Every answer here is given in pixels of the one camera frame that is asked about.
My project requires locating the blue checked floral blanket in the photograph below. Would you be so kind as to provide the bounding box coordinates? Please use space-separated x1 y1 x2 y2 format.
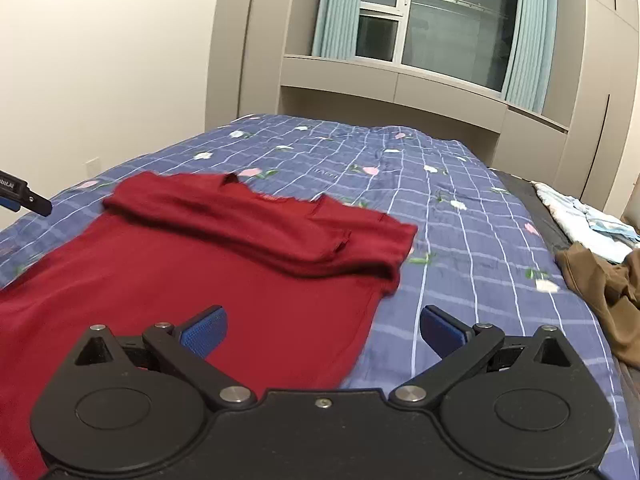
0 112 630 480

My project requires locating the brown cloth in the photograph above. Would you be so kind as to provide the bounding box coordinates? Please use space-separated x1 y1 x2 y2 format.
555 241 640 362

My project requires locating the light blue patterned cloth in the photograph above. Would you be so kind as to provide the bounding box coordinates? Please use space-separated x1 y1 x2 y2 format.
532 180 640 264

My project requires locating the window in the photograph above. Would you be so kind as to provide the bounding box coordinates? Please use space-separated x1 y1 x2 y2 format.
355 0 522 94

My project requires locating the beige window seat cabinet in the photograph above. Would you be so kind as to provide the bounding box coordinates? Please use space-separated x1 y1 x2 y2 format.
277 54 571 167

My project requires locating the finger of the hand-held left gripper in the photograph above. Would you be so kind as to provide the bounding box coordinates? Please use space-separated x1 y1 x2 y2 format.
0 170 54 217

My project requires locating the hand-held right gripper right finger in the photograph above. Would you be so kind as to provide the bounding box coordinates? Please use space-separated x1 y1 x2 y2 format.
389 305 574 408

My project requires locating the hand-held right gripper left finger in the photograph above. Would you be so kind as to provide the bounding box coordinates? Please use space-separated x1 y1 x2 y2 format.
74 305 257 411

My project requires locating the blue curtain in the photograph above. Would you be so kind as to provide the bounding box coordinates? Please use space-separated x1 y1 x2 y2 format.
311 0 369 61
501 0 559 114

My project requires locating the red long-sleeve shirt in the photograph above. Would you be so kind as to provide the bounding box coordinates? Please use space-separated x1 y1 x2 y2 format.
0 170 419 480

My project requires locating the beige wardrobe with round hole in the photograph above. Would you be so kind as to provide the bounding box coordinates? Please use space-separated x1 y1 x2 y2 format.
542 0 640 217

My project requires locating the dark grey bed sheet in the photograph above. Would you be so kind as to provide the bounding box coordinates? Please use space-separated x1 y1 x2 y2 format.
487 167 640 413

